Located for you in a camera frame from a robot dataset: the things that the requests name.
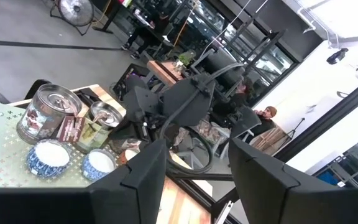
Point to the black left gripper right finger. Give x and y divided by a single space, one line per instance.
291 199

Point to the wooden workbench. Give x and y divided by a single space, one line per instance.
163 70

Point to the black aluminium rig frame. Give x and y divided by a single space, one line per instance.
322 125

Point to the round metal floor fan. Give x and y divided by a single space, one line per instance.
75 11

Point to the silver lidded tin candle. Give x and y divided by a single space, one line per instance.
42 118
101 124

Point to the light green cutting mat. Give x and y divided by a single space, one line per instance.
2 155

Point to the black security camera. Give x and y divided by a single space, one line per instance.
337 56

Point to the grey office chair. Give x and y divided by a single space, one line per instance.
244 121

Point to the leafy green potted plant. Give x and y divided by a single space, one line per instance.
185 57

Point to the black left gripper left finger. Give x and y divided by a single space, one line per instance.
104 205

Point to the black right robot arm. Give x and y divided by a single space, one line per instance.
188 99

